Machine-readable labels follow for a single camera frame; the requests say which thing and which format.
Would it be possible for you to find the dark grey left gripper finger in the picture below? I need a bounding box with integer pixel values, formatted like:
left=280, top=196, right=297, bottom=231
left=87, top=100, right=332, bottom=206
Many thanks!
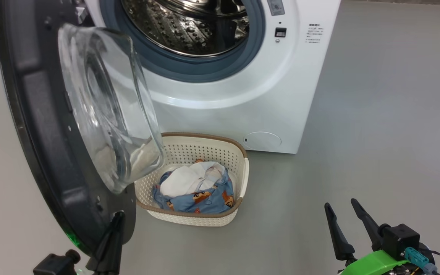
left=86, top=211, right=126, bottom=275

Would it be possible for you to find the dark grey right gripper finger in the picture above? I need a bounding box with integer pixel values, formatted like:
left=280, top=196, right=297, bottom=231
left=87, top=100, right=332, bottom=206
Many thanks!
left=351, top=198, right=384, bottom=252
left=324, top=202, right=356, bottom=262

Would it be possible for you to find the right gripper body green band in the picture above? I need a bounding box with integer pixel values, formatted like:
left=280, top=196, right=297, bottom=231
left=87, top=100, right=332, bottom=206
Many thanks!
left=338, top=250, right=411, bottom=275

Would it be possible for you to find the blue garment with white lining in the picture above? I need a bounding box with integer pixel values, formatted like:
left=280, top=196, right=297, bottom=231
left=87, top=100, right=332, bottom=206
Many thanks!
left=160, top=161, right=226, bottom=198

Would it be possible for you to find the blue bear print garment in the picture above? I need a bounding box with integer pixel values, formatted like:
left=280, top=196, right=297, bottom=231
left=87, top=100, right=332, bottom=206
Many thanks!
left=152, top=168, right=236, bottom=214

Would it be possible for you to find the round dark washer door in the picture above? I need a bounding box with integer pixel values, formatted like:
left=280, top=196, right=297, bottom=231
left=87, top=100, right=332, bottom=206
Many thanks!
left=0, top=0, right=166, bottom=257

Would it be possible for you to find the white front-load washing machine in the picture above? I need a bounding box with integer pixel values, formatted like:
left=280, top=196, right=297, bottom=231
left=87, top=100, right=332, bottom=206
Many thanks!
left=76, top=0, right=341, bottom=154

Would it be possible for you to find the cream perforated laundry basket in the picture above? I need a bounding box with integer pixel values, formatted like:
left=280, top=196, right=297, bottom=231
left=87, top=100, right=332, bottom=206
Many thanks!
left=134, top=133, right=250, bottom=227

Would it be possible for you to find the teal right cable connector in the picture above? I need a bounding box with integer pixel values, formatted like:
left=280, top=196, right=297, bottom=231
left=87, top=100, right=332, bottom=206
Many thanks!
left=404, top=247, right=439, bottom=274

